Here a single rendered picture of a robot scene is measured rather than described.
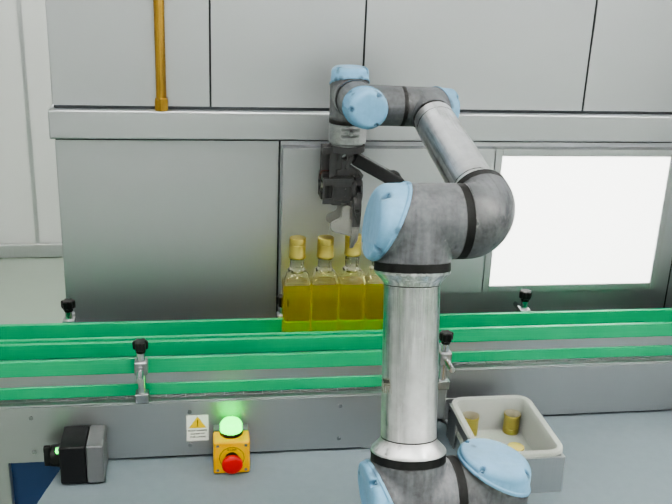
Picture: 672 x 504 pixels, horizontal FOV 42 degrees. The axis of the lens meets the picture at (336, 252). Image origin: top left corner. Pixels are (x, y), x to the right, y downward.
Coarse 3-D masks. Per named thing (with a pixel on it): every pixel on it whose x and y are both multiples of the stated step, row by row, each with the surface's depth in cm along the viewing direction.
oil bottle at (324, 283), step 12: (312, 276) 184; (324, 276) 183; (336, 276) 184; (312, 288) 184; (324, 288) 184; (336, 288) 184; (312, 300) 184; (324, 300) 184; (336, 300) 185; (312, 312) 185; (324, 312) 185; (336, 312) 186; (312, 324) 186; (324, 324) 186; (336, 324) 187
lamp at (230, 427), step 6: (222, 420) 172; (228, 420) 172; (234, 420) 172; (240, 420) 173; (222, 426) 171; (228, 426) 171; (234, 426) 171; (240, 426) 172; (222, 432) 172; (228, 432) 171; (234, 432) 171; (240, 432) 172; (228, 438) 171
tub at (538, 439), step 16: (464, 400) 186; (480, 400) 187; (496, 400) 187; (512, 400) 188; (528, 400) 187; (480, 416) 188; (496, 416) 188; (528, 416) 185; (480, 432) 187; (496, 432) 188; (528, 432) 184; (544, 432) 177; (528, 448) 182; (544, 448) 176; (560, 448) 170
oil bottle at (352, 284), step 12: (348, 276) 184; (360, 276) 184; (348, 288) 184; (360, 288) 185; (348, 300) 185; (360, 300) 186; (348, 312) 186; (360, 312) 187; (348, 324) 187; (360, 324) 188
